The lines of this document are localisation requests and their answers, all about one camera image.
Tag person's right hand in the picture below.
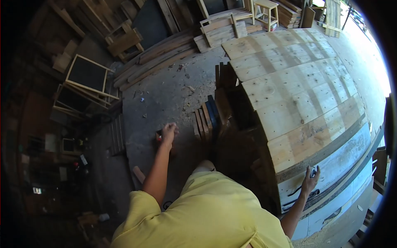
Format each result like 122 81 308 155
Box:
301 165 321 195

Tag person's left hand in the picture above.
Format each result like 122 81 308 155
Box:
160 122 180 145

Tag person's right fingers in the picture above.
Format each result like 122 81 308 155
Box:
311 168 321 188

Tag person's left fingers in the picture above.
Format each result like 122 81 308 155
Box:
167 122 180 139

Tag white table saw bench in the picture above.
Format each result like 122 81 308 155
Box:
275 122 386 241

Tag row of leaning short boards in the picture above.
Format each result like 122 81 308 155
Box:
192 62 239 141

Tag person's legs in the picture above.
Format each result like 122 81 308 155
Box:
192 160 217 174

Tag small wood offcut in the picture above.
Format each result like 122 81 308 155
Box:
133 166 146 184

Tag pile of long planks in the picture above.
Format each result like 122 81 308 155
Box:
113 27 203 92

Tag large wooden plank panel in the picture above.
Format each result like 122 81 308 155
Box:
221 28 367 175

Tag person's body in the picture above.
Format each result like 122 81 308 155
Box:
110 170 294 248

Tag stack of wooden framed panels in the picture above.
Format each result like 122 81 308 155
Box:
52 54 121 119

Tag cluttered tool shelf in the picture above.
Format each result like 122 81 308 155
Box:
17 130 93 202

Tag wooden stool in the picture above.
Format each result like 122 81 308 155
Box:
254 0 280 32

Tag upright wooden pallet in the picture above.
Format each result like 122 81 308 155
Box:
322 0 343 38

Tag stack of cut planks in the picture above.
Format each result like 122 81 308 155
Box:
275 0 303 29

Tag black curved strap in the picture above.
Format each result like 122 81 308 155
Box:
282 185 320 207

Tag dark wooden pallet frame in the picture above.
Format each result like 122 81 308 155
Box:
105 19 145 62

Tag wooden slat frame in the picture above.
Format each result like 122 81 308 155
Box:
194 9 263 54

